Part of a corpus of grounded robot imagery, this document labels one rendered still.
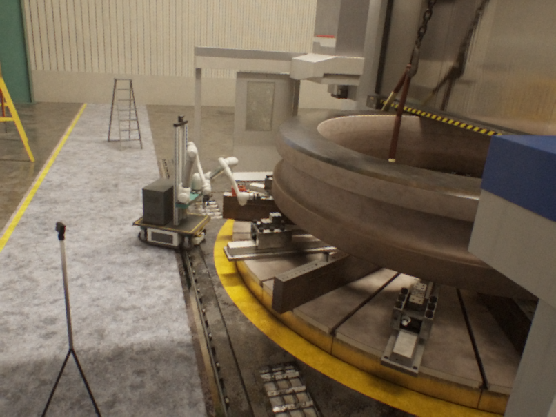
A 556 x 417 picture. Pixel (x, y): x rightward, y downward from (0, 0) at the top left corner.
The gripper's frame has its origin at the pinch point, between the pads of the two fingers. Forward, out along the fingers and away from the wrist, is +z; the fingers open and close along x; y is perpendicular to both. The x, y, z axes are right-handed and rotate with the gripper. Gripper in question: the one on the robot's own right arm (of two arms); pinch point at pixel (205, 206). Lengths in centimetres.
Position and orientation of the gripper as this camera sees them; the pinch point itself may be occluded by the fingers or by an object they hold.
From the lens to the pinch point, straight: 623.4
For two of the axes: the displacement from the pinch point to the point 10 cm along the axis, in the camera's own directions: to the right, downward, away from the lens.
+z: -0.6, 9.4, 3.2
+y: -9.7, -1.4, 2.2
